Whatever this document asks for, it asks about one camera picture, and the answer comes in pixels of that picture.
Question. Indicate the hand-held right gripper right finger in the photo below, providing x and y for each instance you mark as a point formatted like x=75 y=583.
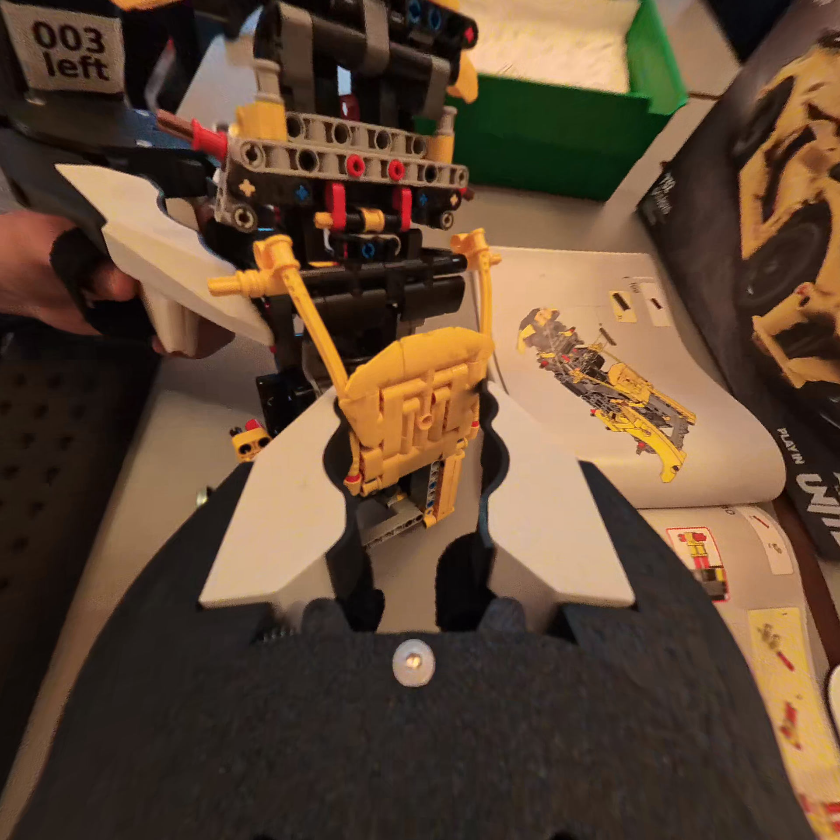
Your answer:
x=558 y=525

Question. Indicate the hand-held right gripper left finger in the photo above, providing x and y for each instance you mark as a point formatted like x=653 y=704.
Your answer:
x=282 y=525

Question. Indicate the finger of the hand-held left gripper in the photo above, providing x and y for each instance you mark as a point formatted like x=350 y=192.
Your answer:
x=177 y=262

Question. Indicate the yellow brick car model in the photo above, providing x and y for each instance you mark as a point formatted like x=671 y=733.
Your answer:
x=367 y=197

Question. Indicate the grey desk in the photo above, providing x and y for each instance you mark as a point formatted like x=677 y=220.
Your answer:
x=177 y=446

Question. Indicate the person's left hand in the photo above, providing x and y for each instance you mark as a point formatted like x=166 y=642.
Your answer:
x=33 y=269

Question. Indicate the small yellow brick piece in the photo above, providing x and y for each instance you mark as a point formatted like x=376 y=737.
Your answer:
x=248 y=441

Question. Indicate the open instruction booklet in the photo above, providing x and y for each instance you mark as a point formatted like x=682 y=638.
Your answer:
x=623 y=407

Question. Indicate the black perforated board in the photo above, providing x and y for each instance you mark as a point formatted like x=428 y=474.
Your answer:
x=65 y=492

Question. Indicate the toy car box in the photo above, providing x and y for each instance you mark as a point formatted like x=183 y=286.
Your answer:
x=774 y=229

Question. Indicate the green plastic bin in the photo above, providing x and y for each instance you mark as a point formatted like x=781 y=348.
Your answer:
x=558 y=138

